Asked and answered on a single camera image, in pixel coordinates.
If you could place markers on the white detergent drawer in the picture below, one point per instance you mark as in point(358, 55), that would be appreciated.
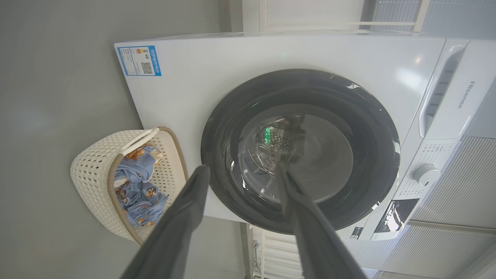
point(465, 97)

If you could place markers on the white washing machine dial knob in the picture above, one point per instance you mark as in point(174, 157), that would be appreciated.
point(426, 174)

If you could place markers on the blue printed garment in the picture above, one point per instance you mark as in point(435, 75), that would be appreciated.
point(145, 201)

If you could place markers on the white Hisense washing machine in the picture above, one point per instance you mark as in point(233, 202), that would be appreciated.
point(193, 97)

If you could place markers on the cream perforated laundry basket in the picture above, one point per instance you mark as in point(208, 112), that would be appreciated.
point(93, 174)

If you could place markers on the blue patterned clothes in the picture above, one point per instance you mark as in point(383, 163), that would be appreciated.
point(135, 166)

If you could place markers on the blue energy label sticker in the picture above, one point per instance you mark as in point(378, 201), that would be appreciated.
point(139, 61)

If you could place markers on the round dark glass washer door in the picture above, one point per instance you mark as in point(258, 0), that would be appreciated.
point(368, 135)

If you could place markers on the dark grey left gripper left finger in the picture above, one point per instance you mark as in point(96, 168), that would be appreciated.
point(174, 232)

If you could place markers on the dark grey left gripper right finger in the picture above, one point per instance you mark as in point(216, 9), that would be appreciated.
point(314, 240)

